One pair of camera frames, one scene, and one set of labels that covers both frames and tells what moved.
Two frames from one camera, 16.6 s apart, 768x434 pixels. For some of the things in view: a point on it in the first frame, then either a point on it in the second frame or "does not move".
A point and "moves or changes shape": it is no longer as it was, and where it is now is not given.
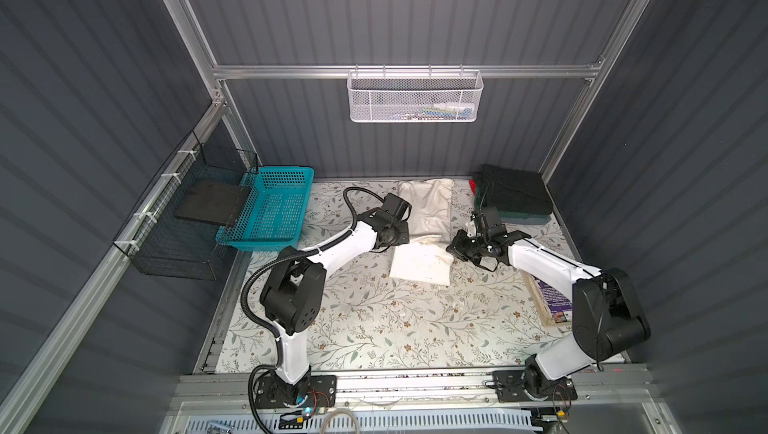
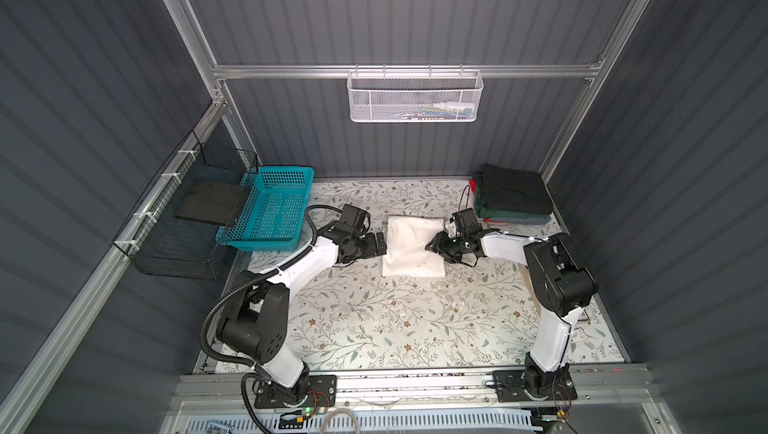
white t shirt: (427, 257) moves or changes shape
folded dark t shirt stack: (520, 195) does not move
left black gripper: (402, 238) -> (370, 248)
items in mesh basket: (443, 111) does not move
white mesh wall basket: (414, 96) does not move
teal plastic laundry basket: (272, 215) does not move
